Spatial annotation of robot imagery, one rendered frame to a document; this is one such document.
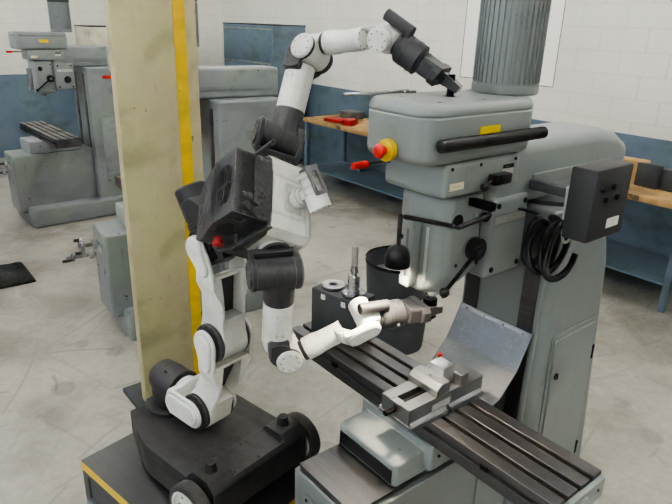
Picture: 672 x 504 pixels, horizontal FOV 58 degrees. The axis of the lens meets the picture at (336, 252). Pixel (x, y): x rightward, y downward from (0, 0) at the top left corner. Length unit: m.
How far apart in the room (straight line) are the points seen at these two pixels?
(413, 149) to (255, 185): 0.45
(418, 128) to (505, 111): 0.31
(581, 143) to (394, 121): 0.79
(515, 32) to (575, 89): 4.58
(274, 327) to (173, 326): 1.81
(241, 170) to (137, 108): 1.48
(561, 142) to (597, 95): 4.23
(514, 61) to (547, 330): 0.92
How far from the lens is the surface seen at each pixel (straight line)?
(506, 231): 1.95
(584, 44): 6.41
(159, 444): 2.48
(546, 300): 2.18
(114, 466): 2.70
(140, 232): 3.25
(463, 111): 1.64
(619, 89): 6.23
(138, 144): 3.14
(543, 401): 2.39
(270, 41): 8.96
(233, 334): 2.14
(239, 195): 1.66
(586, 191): 1.80
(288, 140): 1.86
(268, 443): 2.39
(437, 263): 1.80
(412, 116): 1.59
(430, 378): 1.97
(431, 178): 1.69
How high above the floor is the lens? 2.08
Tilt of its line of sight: 21 degrees down
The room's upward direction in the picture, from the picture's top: 2 degrees clockwise
